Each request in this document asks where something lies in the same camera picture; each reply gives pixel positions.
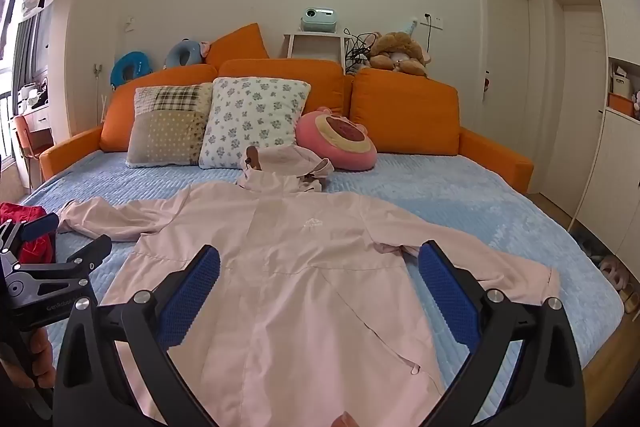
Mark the white door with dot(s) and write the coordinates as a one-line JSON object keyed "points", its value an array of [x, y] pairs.
{"points": [[582, 107], [510, 72]]}

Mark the grey neck pillow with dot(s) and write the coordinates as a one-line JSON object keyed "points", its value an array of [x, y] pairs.
{"points": [[180, 54]]}

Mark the pink slippers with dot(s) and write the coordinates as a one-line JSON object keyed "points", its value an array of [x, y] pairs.
{"points": [[614, 274]]}

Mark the grey shoes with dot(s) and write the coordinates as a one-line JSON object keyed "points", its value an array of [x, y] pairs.
{"points": [[592, 247]]}

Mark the grey curtain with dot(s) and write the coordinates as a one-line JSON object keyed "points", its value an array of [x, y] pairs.
{"points": [[27, 52]]}

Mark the blue neck pillow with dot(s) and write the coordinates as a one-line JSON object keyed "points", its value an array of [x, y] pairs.
{"points": [[125, 67]]}

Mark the patchwork pillow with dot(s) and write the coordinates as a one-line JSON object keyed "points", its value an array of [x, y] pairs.
{"points": [[170, 127]]}

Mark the orange chair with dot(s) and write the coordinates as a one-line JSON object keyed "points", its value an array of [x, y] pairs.
{"points": [[30, 142]]}

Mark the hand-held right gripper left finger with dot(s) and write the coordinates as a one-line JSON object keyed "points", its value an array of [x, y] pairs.
{"points": [[192, 297]]}

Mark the tall white cabinet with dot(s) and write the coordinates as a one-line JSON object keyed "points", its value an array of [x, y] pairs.
{"points": [[617, 187]]}

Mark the white desk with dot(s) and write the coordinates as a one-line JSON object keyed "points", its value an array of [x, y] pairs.
{"points": [[41, 122]]}

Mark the small white shelf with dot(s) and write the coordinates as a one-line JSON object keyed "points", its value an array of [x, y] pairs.
{"points": [[315, 38]]}

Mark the white wall hook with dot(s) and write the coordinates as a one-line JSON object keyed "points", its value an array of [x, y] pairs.
{"points": [[97, 71]]}

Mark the orange storage box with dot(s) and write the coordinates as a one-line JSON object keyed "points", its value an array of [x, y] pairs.
{"points": [[621, 104]]}

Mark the light blue bed mat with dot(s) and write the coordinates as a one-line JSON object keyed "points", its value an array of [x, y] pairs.
{"points": [[475, 207]]}

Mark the white floral pillow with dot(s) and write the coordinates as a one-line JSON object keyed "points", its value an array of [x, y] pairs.
{"points": [[250, 122]]}

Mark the teal projector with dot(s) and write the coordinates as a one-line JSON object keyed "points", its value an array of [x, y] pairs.
{"points": [[317, 21]]}

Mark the pink plush cushion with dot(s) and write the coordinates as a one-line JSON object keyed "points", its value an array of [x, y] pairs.
{"points": [[340, 142]]}

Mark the orange throw pillow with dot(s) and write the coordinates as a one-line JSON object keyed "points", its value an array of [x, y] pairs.
{"points": [[237, 47]]}

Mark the pink jacket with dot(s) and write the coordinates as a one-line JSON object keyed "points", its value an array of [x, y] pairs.
{"points": [[300, 282]]}

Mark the person's left hand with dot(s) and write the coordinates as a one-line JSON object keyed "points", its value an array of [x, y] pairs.
{"points": [[42, 357]]}

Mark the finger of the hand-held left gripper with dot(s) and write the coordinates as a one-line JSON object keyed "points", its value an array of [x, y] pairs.
{"points": [[95, 252], [40, 227]]}

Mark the red cloth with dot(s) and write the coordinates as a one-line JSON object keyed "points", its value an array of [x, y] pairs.
{"points": [[15, 209]]}

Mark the white wall socket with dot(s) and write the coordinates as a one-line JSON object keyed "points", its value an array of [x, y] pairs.
{"points": [[432, 21]]}

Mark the orange sofa bed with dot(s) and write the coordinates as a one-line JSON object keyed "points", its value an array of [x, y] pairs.
{"points": [[500, 164]]}

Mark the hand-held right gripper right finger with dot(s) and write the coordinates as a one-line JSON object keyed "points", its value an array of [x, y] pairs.
{"points": [[445, 292]]}

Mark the brown plush toy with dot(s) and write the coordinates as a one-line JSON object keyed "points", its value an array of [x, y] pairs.
{"points": [[400, 52]]}

